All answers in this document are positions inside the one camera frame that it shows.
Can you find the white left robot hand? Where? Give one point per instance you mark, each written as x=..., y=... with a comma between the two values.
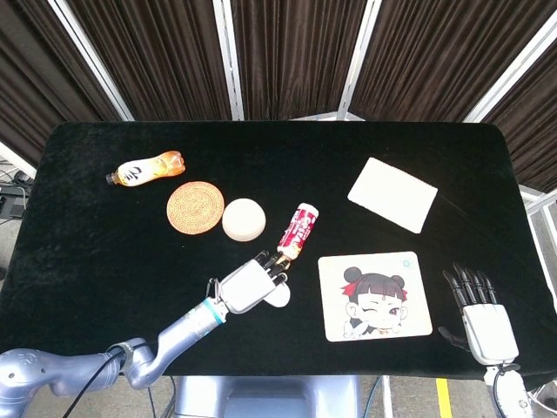
x=246, y=287

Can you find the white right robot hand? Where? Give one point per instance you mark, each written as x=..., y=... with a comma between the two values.
x=489, y=333

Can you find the white computer mouse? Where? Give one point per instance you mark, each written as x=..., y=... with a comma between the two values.
x=280, y=297

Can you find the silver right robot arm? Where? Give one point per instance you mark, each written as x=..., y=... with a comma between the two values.
x=511, y=392

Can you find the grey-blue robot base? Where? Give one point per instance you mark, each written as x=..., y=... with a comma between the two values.
x=265, y=398

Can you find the cartoon girl mouse pad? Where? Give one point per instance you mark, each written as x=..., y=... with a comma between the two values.
x=374, y=300

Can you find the white rectangular sponge pad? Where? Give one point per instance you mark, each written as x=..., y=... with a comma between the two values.
x=391, y=194

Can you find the round white cap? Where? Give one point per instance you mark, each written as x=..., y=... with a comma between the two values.
x=243, y=220

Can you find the red white drink bottle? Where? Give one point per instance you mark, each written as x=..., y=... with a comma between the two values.
x=299, y=228

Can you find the yellow floor tape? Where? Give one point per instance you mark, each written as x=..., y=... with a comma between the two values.
x=444, y=398

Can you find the round woven coaster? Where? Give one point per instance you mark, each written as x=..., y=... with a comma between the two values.
x=195, y=207

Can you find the black velvet tablecloth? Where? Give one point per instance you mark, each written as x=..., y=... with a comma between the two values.
x=278, y=152

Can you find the orange tea bottle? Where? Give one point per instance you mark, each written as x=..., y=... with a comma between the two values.
x=143, y=170

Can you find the dark brown pleated curtain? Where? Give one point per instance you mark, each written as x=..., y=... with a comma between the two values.
x=296, y=56
x=152, y=56
x=535, y=130
x=35, y=87
x=435, y=56

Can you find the white metal frame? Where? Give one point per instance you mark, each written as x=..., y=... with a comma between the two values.
x=537, y=202

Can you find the aluminium frame post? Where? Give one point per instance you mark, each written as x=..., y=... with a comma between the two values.
x=513, y=69
x=17, y=160
x=357, y=65
x=229, y=65
x=93, y=65

